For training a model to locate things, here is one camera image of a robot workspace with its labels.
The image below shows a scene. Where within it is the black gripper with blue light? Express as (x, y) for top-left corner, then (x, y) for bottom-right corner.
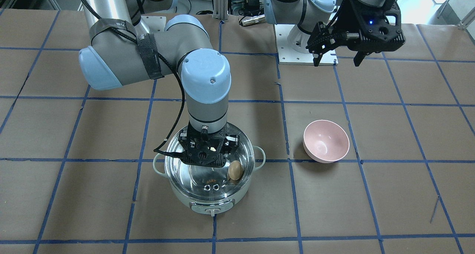
(307, 0), (406, 67)

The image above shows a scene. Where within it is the black gripper over pot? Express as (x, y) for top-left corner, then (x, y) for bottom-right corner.
(178, 123), (240, 168)

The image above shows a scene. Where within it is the brown egg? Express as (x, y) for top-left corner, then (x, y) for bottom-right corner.
(227, 160), (244, 181)

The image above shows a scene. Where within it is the pale green cooking pot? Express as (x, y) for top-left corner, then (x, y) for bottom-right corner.
(153, 123), (266, 216)

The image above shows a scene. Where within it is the pink bowl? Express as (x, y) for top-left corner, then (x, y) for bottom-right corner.
(302, 119), (350, 164)

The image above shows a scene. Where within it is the aluminium frame post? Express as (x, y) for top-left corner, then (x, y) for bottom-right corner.
(212, 0), (230, 22)

